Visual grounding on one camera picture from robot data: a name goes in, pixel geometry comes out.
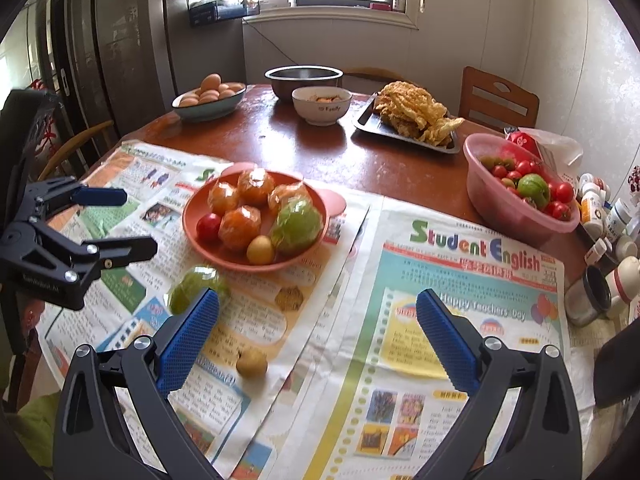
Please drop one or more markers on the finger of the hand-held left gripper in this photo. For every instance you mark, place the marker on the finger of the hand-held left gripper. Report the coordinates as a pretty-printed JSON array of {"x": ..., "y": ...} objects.
[
  {"x": 100, "y": 195},
  {"x": 125, "y": 250}
]

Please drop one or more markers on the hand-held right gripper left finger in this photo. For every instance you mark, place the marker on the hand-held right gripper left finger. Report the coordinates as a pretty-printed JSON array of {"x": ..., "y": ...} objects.
[{"x": 190, "y": 340}]

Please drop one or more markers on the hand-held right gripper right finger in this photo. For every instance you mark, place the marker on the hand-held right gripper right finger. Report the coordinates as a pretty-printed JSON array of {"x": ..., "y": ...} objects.
[{"x": 445, "y": 340}]

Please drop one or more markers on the small brown-yellow fruit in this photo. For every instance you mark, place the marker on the small brown-yellow fruit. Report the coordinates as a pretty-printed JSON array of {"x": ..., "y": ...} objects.
[{"x": 251, "y": 361}]

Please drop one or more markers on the orange plastic plate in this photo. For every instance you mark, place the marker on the orange plastic plate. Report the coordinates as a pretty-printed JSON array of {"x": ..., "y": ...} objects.
[{"x": 202, "y": 245}]

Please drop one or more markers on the red tomato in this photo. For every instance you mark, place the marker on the red tomato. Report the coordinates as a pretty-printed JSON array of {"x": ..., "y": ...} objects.
[{"x": 209, "y": 226}]

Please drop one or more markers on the small plastic-wrapped orange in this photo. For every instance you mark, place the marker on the small plastic-wrapped orange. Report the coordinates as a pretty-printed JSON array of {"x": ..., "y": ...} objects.
[{"x": 223, "y": 197}]

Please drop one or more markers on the small yellow round fruit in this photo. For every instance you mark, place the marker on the small yellow round fruit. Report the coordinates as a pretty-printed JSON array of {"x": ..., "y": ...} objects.
[{"x": 260, "y": 250}]

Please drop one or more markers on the large plastic-wrapped orange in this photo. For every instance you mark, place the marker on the large plastic-wrapped orange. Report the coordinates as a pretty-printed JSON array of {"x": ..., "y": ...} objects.
[{"x": 240, "y": 227}]

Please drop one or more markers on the large green citrus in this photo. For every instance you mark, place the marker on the large green citrus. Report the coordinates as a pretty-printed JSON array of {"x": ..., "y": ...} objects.
[{"x": 297, "y": 227}]

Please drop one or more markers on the cartoon-print newspaper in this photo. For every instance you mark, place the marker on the cartoon-print newspaper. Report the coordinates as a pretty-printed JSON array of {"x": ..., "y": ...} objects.
[{"x": 125, "y": 280}]

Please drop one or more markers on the curved wooden chair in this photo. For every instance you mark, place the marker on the curved wooden chair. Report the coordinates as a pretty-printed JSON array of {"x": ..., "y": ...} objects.
[{"x": 80, "y": 137}]

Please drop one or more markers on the red hanging ornament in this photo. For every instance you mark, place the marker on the red hanging ornament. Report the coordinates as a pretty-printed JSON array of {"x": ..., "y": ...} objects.
[{"x": 50, "y": 132}]

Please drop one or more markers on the green-headline newspaper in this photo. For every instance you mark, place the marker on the green-headline newspaper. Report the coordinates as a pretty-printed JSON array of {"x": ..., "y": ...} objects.
[{"x": 390, "y": 270}]

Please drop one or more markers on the white table cloth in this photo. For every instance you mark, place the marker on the white table cloth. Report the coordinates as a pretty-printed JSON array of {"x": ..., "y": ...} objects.
[{"x": 580, "y": 360}]

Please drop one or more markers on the pink plastic basin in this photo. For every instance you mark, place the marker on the pink plastic basin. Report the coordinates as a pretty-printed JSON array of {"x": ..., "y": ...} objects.
[{"x": 505, "y": 215}]

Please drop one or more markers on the white oval egg bowl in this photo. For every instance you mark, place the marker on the white oval egg bowl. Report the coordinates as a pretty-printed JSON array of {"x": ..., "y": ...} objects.
[{"x": 210, "y": 110}]

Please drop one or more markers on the glass jar with black lid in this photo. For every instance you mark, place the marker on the glass jar with black lid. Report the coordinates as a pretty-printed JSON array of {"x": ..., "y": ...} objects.
[{"x": 582, "y": 300}]

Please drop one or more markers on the person's green clothing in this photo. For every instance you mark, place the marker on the person's green clothing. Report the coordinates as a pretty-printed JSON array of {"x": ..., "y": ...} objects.
[{"x": 35, "y": 425}]

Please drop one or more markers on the grey refrigerator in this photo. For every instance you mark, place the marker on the grey refrigerator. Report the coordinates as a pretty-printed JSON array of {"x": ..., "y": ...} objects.
[{"x": 125, "y": 50}]

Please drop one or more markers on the pile of brown eggs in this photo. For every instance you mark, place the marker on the pile of brown eggs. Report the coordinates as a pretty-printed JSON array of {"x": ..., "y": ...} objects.
[{"x": 211, "y": 81}]

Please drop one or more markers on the green tomato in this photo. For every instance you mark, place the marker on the green tomato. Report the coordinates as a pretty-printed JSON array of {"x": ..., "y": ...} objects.
[{"x": 533, "y": 187}]

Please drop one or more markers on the pile of small red tomatoes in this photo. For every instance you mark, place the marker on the pile of small red tomatoes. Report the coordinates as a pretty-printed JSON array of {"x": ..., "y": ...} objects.
[{"x": 524, "y": 166}]

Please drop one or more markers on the cluster of white medicine bottles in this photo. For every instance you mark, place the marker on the cluster of white medicine bottles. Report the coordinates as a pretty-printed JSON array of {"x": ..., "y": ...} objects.
[{"x": 592, "y": 210}]

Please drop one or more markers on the red package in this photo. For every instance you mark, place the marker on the red package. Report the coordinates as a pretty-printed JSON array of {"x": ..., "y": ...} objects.
[{"x": 520, "y": 140}]

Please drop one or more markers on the stainless steel bowl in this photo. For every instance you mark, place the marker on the stainless steel bowl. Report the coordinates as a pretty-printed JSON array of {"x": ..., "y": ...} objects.
[{"x": 285, "y": 87}]

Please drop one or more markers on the white plastic bag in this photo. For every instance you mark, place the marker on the white plastic bag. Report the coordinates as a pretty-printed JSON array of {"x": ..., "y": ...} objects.
[{"x": 560, "y": 152}]

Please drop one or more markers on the dark metal tray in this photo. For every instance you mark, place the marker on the dark metal tray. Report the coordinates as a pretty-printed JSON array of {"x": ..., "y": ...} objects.
[{"x": 372, "y": 125}]

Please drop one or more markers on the white ceramic bowl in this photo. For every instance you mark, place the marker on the white ceramic bowl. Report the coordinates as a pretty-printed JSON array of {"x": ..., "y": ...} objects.
[{"x": 322, "y": 112}]

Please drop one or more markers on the pile of fried food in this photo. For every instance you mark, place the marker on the pile of fried food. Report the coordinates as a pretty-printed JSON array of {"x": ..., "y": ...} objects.
[{"x": 410, "y": 105}]

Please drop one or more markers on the wooden chair with cutout back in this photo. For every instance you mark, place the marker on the wooden chair with cutout back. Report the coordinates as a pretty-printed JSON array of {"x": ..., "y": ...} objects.
[{"x": 472, "y": 95}]

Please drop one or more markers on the grey box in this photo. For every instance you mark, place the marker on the grey box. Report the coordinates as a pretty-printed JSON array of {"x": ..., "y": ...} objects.
[{"x": 275, "y": 2}]

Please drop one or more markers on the small red box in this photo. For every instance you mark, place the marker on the small red box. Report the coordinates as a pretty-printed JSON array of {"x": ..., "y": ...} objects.
[{"x": 380, "y": 6}]

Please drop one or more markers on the white bottle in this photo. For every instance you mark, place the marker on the white bottle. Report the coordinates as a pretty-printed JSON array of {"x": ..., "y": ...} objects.
[{"x": 399, "y": 1}]

